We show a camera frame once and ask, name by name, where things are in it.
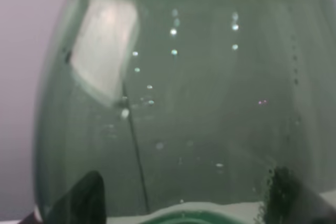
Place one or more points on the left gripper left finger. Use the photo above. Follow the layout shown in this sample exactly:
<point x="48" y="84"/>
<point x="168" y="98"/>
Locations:
<point x="84" y="203"/>

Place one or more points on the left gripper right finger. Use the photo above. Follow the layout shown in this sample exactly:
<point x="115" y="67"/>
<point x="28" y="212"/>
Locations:
<point x="289" y="200"/>

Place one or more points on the green plastic water bottle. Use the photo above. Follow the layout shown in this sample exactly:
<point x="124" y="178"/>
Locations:
<point x="183" y="106"/>

